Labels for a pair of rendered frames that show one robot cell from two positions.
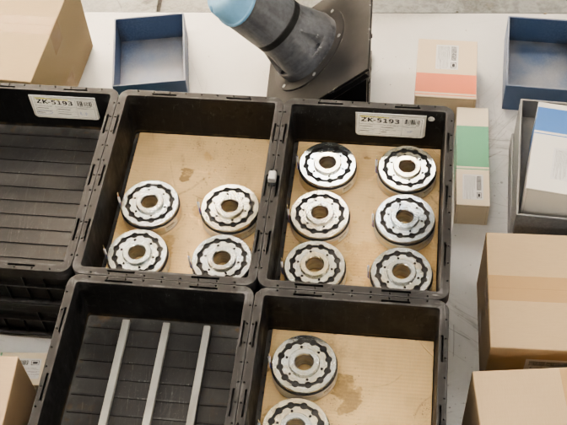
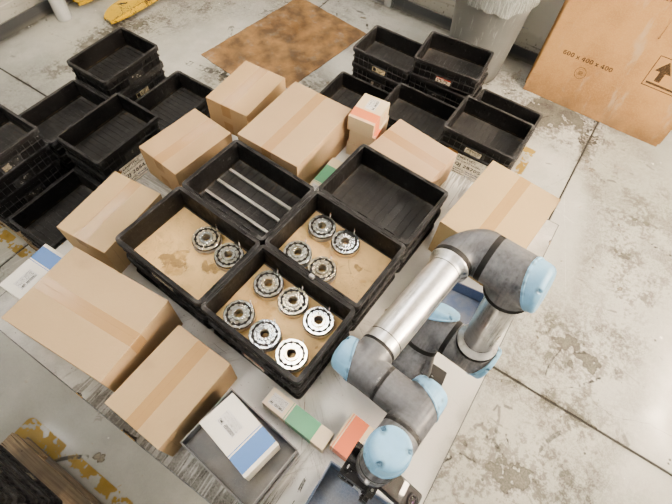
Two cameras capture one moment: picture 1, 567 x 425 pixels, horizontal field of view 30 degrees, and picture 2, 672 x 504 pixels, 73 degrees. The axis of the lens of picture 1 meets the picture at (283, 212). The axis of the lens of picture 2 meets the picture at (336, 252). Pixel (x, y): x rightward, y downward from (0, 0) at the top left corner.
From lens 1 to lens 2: 1.55 m
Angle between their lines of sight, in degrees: 55
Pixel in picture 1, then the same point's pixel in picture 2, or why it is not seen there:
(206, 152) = (366, 282)
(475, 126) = (314, 433)
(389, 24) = (433, 456)
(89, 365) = (288, 197)
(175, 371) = (265, 220)
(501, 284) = (200, 350)
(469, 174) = (287, 406)
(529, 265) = (199, 369)
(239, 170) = (346, 289)
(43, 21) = not seen: hidden behind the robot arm
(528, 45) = not seen: outside the picture
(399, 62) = not seen: hidden behind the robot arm
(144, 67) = (463, 308)
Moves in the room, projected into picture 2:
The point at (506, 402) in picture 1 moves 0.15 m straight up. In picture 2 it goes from (145, 303) to (130, 282)
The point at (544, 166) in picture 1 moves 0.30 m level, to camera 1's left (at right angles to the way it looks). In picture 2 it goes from (237, 412) to (289, 324)
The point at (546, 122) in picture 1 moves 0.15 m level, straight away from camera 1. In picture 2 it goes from (262, 436) to (296, 481)
